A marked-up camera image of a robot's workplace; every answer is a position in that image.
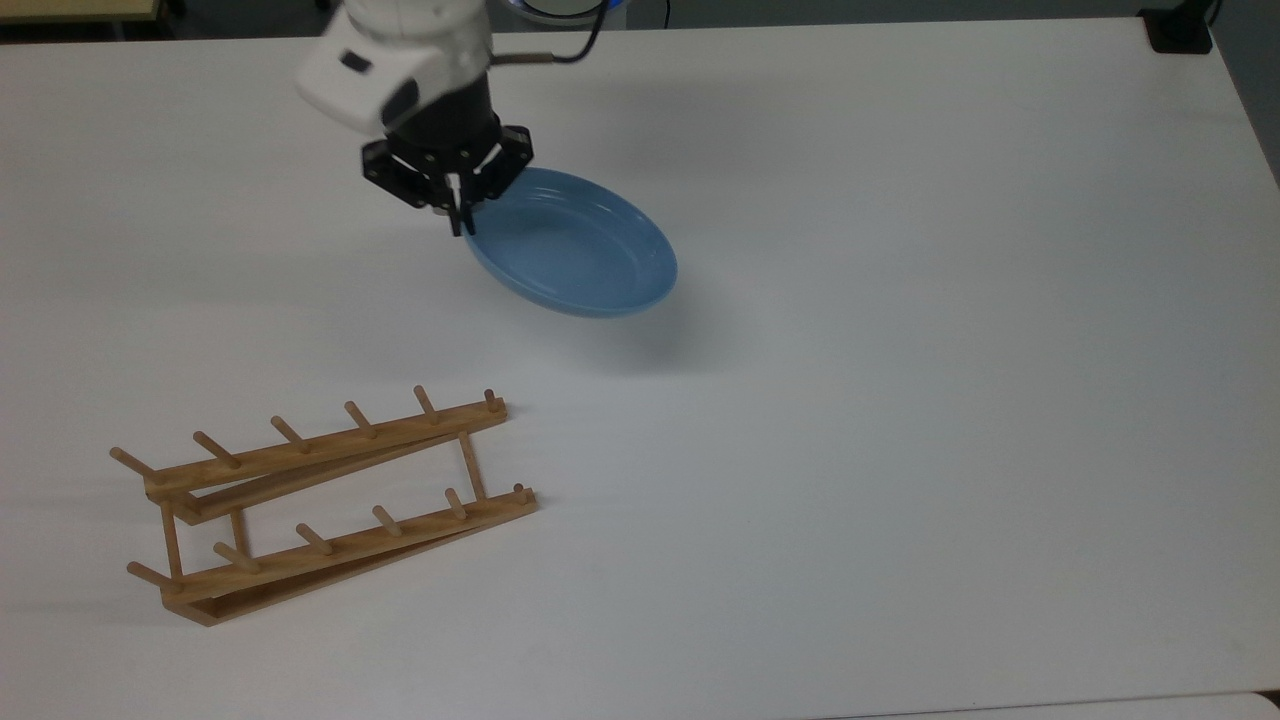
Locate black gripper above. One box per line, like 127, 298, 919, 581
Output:
362, 110, 535, 238

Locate blue plate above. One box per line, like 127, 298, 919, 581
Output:
462, 166, 679, 319

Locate wooden plate rack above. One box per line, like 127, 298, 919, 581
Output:
109, 386, 539, 628

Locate yellow wooden board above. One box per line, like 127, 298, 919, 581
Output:
0, 0, 163, 23

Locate black table clamp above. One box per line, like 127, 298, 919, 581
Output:
1139, 0, 1219, 54

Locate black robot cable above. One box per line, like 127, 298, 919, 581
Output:
490, 0, 613, 67

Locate robot base with blue ring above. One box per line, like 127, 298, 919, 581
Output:
508, 0, 633, 25

